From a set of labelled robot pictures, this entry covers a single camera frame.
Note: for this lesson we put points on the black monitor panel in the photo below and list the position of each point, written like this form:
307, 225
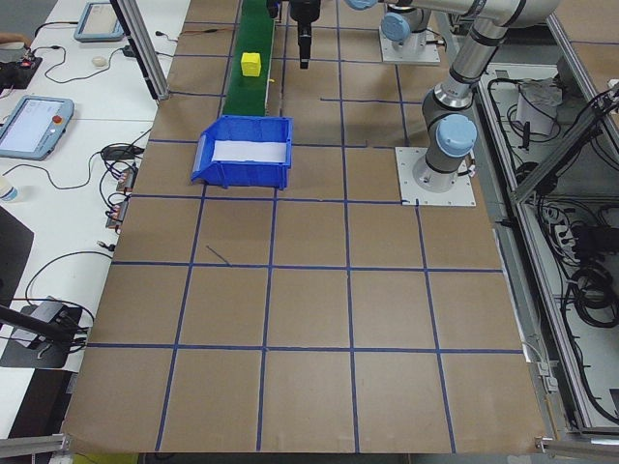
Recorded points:
12, 256

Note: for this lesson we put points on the small circuit board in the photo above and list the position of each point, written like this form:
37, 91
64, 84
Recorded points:
117, 215
126, 180

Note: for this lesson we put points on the black power supply box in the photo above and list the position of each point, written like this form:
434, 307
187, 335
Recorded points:
587, 239

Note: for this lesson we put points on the small white round object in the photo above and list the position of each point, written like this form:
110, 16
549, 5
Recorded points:
99, 61

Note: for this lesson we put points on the black electronics box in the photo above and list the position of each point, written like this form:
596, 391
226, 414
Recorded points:
19, 72

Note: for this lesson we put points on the white square base plate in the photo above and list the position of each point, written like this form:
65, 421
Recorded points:
411, 57
411, 193

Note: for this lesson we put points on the aluminium profile bar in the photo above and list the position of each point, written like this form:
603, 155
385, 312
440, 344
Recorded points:
34, 443
544, 442

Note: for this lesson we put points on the yellow foam cube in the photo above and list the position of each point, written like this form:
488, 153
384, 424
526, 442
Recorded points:
251, 64

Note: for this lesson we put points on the grey-blue teach pendant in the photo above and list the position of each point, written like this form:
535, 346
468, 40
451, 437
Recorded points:
29, 125
99, 19

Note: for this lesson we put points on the blue plastic storage bin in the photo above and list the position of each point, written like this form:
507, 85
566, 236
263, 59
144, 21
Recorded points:
251, 175

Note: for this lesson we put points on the green flat conveyor board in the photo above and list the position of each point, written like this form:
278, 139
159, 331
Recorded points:
246, 96

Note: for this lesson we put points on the black power adapter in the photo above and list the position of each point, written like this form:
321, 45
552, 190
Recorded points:
118, 152

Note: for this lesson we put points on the small grey box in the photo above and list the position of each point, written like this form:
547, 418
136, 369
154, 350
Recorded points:
46, 310

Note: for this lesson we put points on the aluminium profile post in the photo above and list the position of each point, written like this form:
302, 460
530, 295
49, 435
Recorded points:
145, 53

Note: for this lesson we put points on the black stand base plate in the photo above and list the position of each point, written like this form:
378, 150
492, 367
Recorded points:
29, 356

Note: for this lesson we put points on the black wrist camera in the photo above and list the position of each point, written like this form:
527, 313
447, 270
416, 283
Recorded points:
273, 9

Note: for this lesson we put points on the white foam liner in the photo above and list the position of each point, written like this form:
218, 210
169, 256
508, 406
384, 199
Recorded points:
251, 151

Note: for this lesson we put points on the black stand boom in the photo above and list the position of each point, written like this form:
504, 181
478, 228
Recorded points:
29, 323

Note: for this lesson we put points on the grey connector block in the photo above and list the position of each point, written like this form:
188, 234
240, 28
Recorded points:
545, 369

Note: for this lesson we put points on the white power strip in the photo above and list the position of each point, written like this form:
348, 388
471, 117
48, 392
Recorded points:
561, 234

